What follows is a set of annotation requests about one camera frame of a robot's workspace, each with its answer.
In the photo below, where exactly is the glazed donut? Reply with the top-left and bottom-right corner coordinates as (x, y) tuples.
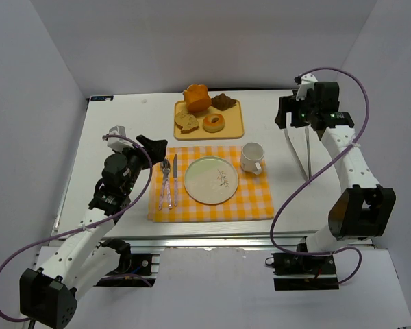
(203, 113), (225, 133)

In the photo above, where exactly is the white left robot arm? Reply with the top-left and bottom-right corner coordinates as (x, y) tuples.
(19, 132), (168, 328)

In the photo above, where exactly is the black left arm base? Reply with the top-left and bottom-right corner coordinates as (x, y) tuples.
(95, 239), (160, 288)

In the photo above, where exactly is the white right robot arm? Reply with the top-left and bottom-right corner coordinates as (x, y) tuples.
(275, 73), (396, 255)

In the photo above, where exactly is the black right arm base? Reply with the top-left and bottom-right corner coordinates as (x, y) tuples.
(265, 243), (339, 291)

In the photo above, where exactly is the orange loaf bread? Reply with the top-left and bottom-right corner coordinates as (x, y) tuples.
(183, 84), (212, 113)

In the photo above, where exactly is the white ceramic mug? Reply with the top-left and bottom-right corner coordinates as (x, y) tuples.
(240, 142), (264, 175)

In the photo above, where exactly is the toast slice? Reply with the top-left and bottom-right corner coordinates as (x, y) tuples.
(174, 110), (199, 134)

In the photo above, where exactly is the yellow plastic tray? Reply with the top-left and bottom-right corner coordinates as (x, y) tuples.
(173, 101), (245, 141)

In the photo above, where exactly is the pale green ceramic plate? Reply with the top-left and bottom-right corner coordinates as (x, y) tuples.
(184, 156), (239, 205)

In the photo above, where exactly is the chocolate croissant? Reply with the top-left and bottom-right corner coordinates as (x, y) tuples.
(212, 93), (237, 111)

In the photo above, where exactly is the fork with patterned handle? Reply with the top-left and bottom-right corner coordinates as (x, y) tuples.
(158, 158), (173, 210)

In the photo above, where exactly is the knife with patterned handle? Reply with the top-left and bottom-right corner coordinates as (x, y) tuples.
(172, 154), (178, 207)

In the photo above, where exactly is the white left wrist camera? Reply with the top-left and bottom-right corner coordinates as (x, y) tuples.
(107, 125), (131, 152)

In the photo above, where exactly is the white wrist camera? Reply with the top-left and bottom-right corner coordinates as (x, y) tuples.
(107, 125), (131, 152)
(295, 73), (318, 101)

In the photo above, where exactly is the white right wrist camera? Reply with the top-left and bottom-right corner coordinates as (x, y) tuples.
(295, 73), (318, 101)

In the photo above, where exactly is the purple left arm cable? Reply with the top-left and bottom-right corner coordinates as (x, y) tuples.
(0, 134), (154, 323)

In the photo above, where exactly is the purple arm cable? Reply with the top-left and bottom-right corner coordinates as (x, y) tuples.
(269, 66), (370, 287)
(0, 134), (154, 323)

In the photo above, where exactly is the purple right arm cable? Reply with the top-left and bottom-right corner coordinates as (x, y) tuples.
(269, 66), (370, 287)

